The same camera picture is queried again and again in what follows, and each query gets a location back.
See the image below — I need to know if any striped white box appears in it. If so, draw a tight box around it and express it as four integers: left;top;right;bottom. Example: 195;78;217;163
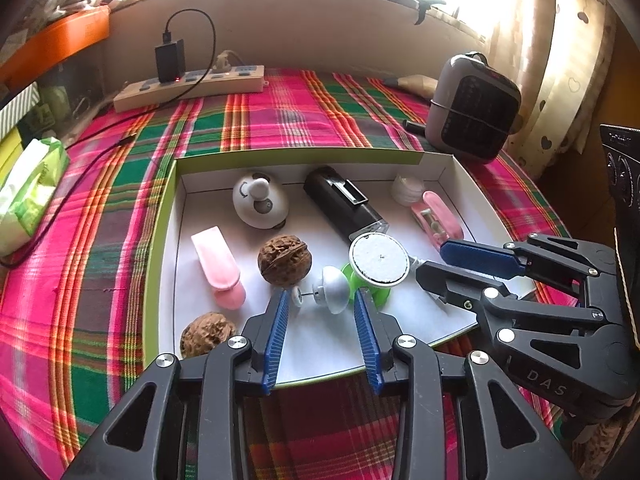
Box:
0;82;40;140

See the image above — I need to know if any green tissue pack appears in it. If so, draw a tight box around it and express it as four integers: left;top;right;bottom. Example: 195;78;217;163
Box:
0;138;70;257

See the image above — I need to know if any white lid green jar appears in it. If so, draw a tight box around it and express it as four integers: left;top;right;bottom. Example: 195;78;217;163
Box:
342;232;411;308

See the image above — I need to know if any white suction hook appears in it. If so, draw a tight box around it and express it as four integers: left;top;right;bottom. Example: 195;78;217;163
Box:
292;266;350;315

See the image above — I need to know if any green white cardboard box tray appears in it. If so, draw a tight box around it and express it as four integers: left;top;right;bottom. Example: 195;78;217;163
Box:
142;148;517;387

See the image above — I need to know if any heart pattern curtain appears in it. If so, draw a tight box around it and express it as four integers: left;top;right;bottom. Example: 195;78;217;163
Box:
488;0;616;179

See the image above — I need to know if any black charger adapter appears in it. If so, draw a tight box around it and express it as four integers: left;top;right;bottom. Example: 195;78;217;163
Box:
155;32;186;84

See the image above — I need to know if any grey black fan heater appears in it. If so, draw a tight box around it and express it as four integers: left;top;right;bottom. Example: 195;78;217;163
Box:
425;51;522;164

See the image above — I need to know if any wooden brush handle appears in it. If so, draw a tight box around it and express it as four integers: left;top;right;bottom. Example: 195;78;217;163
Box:
383;75;438;101

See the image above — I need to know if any black window latch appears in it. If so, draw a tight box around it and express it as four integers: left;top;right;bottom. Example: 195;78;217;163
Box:
416;0;446;25

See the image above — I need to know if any white panda figure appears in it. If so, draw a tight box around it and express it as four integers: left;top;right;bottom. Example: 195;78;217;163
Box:
232;171;290;230

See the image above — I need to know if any white plug on strip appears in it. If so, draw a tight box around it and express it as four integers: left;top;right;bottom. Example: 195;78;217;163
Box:
212;49;244;73

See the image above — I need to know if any orange shelf tray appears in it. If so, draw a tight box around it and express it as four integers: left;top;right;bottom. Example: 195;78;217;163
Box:
1;6;111;92

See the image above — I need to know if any beige power strip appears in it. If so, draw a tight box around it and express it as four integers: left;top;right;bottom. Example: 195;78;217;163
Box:
113;65;265;113

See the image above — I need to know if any brown walnut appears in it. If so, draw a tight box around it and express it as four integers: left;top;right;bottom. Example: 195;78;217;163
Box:
180;312;236;359
257;235;312;288

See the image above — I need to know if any yellow green box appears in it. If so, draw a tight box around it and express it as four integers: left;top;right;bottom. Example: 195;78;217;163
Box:
0;127;23;185

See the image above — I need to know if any black bike light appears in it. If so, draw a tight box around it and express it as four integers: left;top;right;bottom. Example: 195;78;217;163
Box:
303;166;390;244

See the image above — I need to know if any black charger cable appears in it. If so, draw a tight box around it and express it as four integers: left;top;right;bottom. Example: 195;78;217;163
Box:
0;8;217;270

